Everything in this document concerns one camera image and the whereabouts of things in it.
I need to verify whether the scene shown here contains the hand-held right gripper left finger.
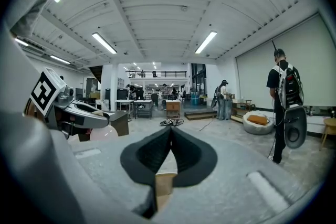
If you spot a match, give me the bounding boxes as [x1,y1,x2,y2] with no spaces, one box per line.
[72,126,173,220]

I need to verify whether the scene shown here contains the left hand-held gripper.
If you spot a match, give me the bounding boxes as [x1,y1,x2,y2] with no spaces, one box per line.
[29,67,110,130]

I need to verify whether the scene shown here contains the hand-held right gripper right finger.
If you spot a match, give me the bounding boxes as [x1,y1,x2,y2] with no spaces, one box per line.
[157,126,326,224]

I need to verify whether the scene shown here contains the person's left forearm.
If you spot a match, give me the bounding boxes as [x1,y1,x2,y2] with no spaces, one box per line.
[24,99,45,124]

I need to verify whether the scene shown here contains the grey metal cabinet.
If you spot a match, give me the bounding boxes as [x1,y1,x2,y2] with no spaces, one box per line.
[86,77,100,93]

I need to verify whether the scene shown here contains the dark wooden chair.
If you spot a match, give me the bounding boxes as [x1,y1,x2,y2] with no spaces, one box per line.
[103,110,130,137]

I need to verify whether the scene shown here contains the white work table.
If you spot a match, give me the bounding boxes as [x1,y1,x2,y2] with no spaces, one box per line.
[133,100,153,120]
[115,99,135,119]

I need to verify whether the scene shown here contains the black cabinets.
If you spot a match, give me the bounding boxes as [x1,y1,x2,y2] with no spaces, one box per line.
[104,88,130,101]

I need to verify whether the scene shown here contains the white beanbag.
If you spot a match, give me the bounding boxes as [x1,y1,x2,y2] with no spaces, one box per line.
[242,111,275,135]

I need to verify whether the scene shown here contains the orange cushion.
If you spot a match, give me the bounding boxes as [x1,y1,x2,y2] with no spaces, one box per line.
[247,114,268,125]

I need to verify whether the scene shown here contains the low wooden shelf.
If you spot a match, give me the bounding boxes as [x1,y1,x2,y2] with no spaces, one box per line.
[230,99,256,123]

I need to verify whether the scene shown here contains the small wooden cabinet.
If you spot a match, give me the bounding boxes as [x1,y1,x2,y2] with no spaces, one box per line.
[165,100,182,119]

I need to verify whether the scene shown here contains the low wooden step platform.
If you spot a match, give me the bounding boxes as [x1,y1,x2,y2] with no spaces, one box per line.
[184,110,218,121]

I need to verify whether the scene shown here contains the black mezzanine railing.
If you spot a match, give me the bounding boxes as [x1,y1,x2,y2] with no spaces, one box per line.
[125,70,188,79]

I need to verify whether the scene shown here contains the black framed glass doors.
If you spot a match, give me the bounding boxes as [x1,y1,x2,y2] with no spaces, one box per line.
[191,63,208,100]

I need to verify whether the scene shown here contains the wooden stool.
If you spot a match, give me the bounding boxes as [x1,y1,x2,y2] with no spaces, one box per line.
[320,117,336,152]

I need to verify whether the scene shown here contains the pile of devices and cables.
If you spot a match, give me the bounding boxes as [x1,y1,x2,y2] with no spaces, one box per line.
[159,118,185,127]

